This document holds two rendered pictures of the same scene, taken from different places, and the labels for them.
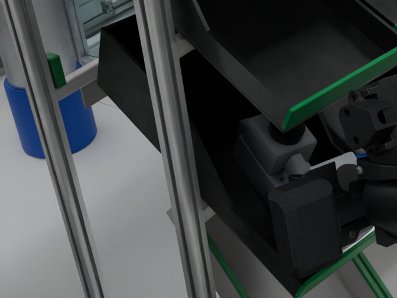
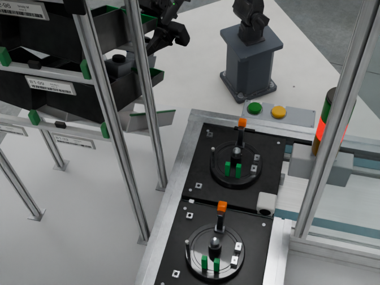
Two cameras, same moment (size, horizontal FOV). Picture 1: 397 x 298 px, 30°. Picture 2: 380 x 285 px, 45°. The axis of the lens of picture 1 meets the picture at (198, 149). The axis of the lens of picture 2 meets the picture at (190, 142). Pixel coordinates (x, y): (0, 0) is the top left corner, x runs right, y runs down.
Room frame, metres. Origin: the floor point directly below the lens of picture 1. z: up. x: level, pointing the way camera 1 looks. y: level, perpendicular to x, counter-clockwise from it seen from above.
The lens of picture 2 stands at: (0.75, 0.69, 2.01)
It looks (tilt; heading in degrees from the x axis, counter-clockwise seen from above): 53 degrees down; 244
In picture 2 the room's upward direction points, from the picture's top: 5 degrees counter-clockwise
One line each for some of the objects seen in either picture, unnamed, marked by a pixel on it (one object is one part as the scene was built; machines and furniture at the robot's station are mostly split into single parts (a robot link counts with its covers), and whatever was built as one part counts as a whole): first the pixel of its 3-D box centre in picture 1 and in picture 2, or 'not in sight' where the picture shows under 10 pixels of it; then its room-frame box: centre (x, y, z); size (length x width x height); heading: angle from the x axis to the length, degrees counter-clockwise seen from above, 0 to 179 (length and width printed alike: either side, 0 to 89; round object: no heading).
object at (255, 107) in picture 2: not in sight; (254, 108); (0.18, -0.01, 0.96); 0.04 x 0.04 x 0.02
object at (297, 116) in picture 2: not in sight; (277, 119); (0.13, 0.04, 0.93); 0.21 x 0.07 x 0.06; 136
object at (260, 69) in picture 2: not in sight; (249, 61); (0.08, -0.19, 0.96); 0.15 x 0.15 x 0.20; 83
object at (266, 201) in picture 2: not in sight; (266, 204); (0.34, 0.27, 0.97); 0.05 x 0.05 x 0.04; 46
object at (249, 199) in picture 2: not in sight; (235, 167); (0.34, 0.13, 0.96); 0.24 x 0.24 x 0.02; 46
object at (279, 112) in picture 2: not in sight; (278, 112); (0.13, 0.04, 0.96); 0.04 x 0.04 x 0.02
